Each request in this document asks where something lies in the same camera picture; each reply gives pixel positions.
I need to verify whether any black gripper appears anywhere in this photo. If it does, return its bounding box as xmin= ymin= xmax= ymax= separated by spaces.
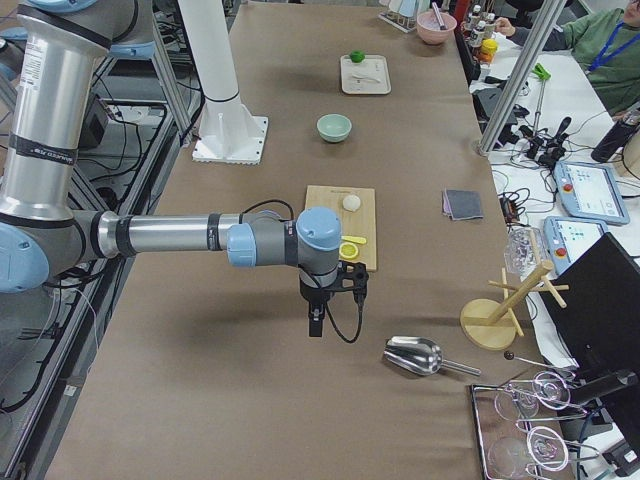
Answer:
xmin=299 ymin=261 xmax=369 ymax=338

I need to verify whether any white steamed bun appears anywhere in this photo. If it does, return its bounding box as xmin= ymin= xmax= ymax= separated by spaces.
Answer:
xmin=342 ymin=194 xmax=362 ymax=212

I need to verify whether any white ceramic spoon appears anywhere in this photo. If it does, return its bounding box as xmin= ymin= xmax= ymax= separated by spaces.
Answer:
xmin=350 ymin=73 xmax=381 ymax=83

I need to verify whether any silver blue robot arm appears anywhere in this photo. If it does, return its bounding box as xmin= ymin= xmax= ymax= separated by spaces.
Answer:
xmin=1 ymin=1 xmax=368 ymax=337

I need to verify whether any light green bowl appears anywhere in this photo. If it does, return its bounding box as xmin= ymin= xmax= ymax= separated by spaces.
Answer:
xmin=316 ymin=113 xmax=352 ymax=143

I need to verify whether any pink bowl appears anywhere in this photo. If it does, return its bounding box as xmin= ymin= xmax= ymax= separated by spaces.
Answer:
xmin=416 ymin=10 xmax=458 ymax=45

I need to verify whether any lemon half near knife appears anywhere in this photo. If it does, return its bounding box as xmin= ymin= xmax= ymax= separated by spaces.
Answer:
xmin=339 ymin=241 xmax=360 ymax=260

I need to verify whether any yellow plastic knife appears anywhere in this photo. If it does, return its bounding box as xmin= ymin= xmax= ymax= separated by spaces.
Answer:
xmin=341 ymin=235 xmax=367 ymax=245

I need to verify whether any bamboo cutting board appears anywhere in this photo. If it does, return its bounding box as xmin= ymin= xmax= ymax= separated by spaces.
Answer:
xmin=305 ymin=185 xmax=377 ymax=272

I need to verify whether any metal scoop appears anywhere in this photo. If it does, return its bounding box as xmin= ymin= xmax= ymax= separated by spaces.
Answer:
xmin=383 ymin=336 xmax=481 ymax=377

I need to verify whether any wooden mug tree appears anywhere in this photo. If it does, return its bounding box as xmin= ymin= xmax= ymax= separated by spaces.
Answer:
xmin=460 ymin=260 xmax=570 ymax=351

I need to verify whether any grey purple folded cloth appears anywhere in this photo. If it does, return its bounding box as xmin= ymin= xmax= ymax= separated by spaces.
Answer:
xmin=442 ymin=189 xmax=483 ymax=221

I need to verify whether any clear plastic container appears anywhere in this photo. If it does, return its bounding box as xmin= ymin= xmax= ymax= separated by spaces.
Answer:
xmin=504 ymin=227 xmax=541 ymax=277

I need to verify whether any cream plastic tray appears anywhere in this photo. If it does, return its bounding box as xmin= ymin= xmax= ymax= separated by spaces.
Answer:
xmin=340 ymin=54 xmax=391 ymax=95

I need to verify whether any green lime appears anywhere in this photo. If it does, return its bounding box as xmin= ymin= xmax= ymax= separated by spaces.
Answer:
xmin=349 ymin=50 xmax=365 ymax=64

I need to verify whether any lower teach pendant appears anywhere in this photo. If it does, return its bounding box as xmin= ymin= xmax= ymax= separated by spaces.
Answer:
xmin=543 ymin=216 xmax=608 ymax=275

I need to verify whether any teach pendant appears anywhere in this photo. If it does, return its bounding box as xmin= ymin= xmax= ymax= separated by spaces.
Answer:
xmin=543 ymin=216 xmax=608 ymax=275
xmin=553 ymin=160 xmax=630 ymax=225

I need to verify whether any black monitor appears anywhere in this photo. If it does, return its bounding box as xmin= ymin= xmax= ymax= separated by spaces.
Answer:
xmin=541 ymin=233 xmax=639 ymax=376

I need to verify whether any upper teach pendant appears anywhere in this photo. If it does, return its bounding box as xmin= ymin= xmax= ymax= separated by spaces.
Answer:
xmin=553 ymin=160 xmax=630 ymax=225

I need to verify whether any black water bottle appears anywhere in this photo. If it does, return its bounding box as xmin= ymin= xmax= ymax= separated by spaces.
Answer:
xmin=591 ymin=109 xmax=639 ymax=163

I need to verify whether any person in green sweater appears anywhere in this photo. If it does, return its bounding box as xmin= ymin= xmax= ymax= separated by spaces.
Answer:
xmin=492 ymin=7 xmax=640 ymax=116

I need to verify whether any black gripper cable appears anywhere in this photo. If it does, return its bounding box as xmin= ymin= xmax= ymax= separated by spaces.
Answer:
xmin=322 ymin=294 xmax=365 ymax=344

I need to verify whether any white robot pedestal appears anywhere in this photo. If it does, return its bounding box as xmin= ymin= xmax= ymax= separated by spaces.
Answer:
xmin=179 ymin=0 xmax=269 ymax=165

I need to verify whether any wire glass rack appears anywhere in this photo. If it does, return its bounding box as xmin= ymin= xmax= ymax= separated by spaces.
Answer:
xmin=469 ymin=370 xmax=600 ymax=479

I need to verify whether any aluminium frame post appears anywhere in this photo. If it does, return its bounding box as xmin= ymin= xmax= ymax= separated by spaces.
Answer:
xmin=476 ymin=0 xmax=566 ymax=157

